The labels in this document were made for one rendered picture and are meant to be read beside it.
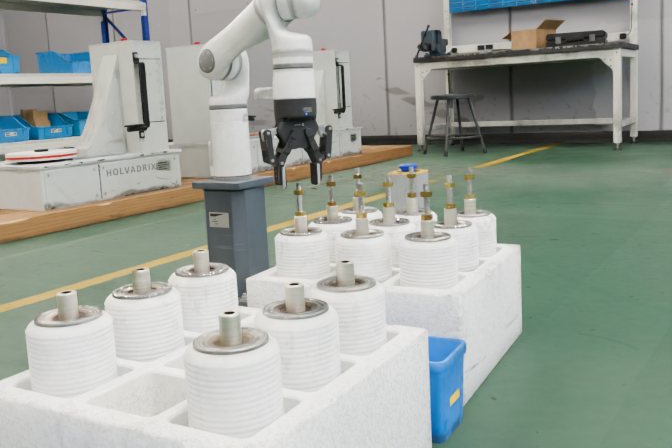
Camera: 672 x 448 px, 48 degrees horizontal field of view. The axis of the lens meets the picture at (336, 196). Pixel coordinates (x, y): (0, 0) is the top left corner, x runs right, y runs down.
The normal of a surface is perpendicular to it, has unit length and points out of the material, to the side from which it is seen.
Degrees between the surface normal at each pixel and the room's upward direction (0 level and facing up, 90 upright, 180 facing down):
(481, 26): 90
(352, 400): 90
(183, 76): 90
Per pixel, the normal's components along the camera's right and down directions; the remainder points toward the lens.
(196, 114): -0.52, 0.14
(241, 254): 0.23, 0.11
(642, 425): -0.05, -0.99
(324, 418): 0.87, 0.02
